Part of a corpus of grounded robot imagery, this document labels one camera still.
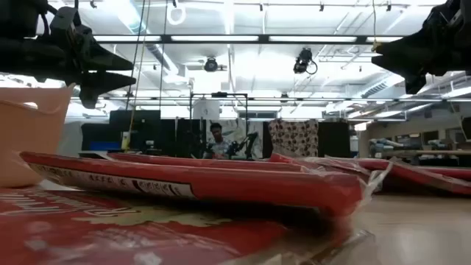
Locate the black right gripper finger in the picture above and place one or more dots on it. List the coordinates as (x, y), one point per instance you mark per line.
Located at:
(416, 82)
(401, 57)

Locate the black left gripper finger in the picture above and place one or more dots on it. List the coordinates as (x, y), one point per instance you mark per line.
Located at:
(103, 60)
(99, 81)

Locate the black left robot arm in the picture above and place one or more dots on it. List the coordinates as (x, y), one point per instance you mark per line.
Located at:
(20, 16)

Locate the black background robot arm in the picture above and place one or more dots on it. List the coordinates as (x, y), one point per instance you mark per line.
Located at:
(251, 141)

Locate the wooden storage shelf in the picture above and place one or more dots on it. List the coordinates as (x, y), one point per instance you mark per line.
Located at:
(416, 145)

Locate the blue box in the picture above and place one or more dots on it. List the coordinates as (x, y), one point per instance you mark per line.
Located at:
(105, 146)

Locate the peach plastic basket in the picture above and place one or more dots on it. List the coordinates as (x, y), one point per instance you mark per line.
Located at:
(29, 136)

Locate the black cabinet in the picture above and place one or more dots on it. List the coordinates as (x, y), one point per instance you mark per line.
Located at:
(334, 140)

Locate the round black ceiling lamp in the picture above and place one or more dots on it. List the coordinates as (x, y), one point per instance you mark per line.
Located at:
(210, 64)

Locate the white board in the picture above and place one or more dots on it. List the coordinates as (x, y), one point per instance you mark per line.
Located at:
(206, 109)

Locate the patterned hanging cloth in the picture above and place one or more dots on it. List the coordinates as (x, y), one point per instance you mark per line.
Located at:
(294, 138)

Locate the person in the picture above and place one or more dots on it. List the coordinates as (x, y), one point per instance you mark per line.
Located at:
(219, 145)

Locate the black overhead light bar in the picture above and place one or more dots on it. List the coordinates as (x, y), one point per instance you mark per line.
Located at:
(263, 38)

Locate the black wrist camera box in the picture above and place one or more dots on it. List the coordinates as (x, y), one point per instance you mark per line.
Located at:
(68, 24)

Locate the black ceiling camera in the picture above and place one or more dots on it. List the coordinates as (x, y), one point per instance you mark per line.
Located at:
(303, 60)

